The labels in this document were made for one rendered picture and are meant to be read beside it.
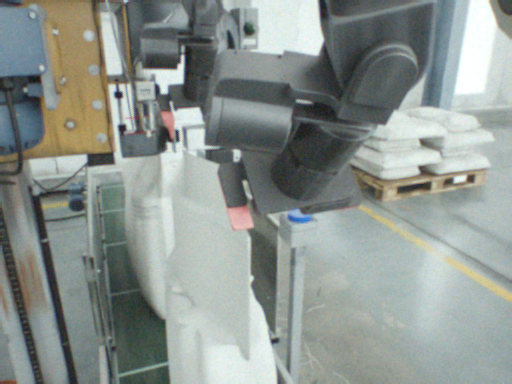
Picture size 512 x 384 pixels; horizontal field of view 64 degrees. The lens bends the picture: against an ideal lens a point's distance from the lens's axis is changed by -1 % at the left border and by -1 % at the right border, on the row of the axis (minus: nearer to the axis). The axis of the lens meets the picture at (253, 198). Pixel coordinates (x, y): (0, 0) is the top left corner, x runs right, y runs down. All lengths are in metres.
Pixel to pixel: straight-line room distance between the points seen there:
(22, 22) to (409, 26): 0.56
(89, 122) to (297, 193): 0.67
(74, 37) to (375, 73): 0.77
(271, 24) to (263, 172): 4.39
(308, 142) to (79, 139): 0.72
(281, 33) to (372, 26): 4.55
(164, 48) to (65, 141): 0.37
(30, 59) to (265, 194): 0.45
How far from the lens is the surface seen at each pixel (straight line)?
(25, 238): 1.12
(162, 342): 1.39
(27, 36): 0.71
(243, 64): 0.29
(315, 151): 0.32
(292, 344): 1.24
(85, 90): 0.96
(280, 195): 0.38
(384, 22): 0.26
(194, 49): 0.70
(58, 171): 3.83
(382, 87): 0.27
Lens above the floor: 1.26
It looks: 21 degrees down
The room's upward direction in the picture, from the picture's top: straight up
